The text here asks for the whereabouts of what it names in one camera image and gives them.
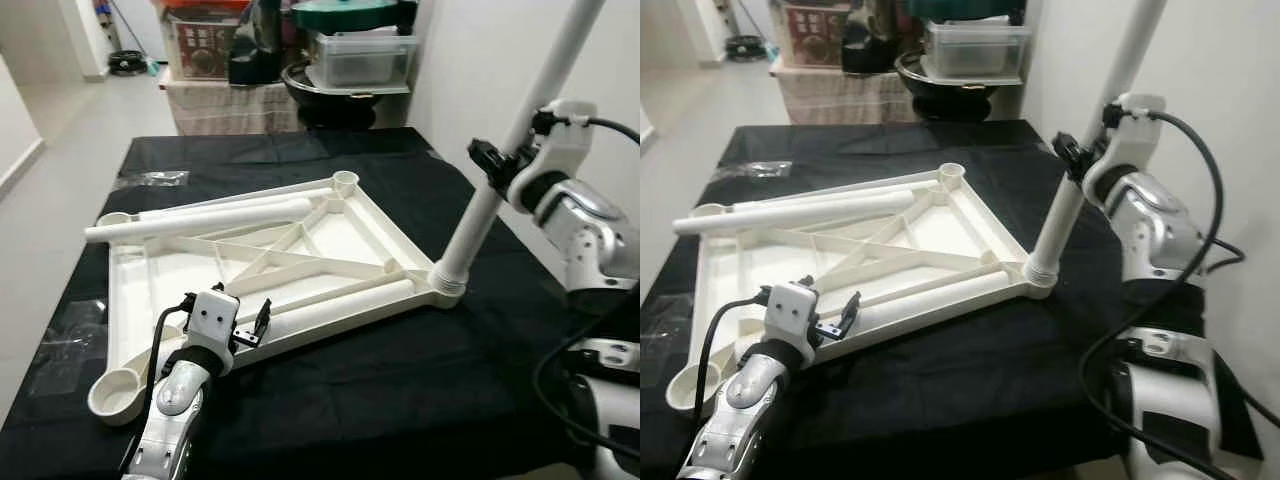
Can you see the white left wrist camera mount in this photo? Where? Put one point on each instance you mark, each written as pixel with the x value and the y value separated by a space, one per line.
pixel 210 315
pixel 792 310

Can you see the clear plastic bag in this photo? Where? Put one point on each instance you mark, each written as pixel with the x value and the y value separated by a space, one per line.
pixel 765 170
pixel 150 179

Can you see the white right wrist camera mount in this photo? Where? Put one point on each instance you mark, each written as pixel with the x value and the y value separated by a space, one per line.
pixel 1135 140
pixel 565 140

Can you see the dark green round lid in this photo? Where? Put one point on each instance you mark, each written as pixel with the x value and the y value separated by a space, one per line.
pixel 350 15
pixel 960 8

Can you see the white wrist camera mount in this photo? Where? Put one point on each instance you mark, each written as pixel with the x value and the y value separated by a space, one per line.
pixel 792 310
pixel 565 140
pixel 210 315
pixel 1135 140

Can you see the black plastic bag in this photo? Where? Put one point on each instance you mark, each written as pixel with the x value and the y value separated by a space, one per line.
pixel 255 50
pixel 868 45

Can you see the clear plastic storage box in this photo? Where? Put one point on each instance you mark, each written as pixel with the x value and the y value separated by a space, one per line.
pixel 975 52
pixel 365 62

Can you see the black wok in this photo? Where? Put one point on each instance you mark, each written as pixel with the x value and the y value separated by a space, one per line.
pixel 945 100
pixel 330 108

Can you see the white plastic table leg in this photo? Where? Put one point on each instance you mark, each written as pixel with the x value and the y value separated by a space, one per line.
pixel 800 212
pixel 200 220
pixel 940 295
pixel 340 305
pixel 490 200
pixel 1075 190

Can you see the white plastic children table top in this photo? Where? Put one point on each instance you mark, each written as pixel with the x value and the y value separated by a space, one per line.
pixel 340 235
pixel 930 235

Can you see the black tablecloth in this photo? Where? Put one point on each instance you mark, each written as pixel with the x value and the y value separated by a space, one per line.
pixel 950 400
pixel 400 400

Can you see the teal head broom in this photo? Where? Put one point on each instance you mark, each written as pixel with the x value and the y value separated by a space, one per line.
pixel 152 68

